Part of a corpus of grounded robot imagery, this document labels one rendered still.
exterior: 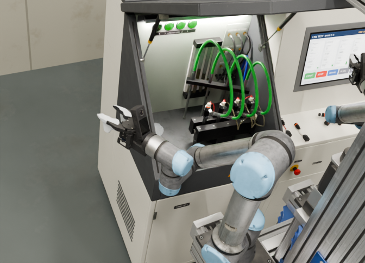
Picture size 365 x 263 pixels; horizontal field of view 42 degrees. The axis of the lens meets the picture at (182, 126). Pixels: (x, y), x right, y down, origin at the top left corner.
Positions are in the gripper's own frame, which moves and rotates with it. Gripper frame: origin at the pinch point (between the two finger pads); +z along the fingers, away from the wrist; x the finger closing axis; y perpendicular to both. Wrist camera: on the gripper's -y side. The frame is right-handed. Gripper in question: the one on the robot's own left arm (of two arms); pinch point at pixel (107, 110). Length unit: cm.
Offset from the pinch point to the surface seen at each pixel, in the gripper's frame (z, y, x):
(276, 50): -16, 2, 101
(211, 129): -8, 40, 71
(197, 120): 0, 40, 71
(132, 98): 24, 29, 46
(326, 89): -40, 23, 131
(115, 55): 48, 22, 60
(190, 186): -17, 57, 47
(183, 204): -16, 70, 47
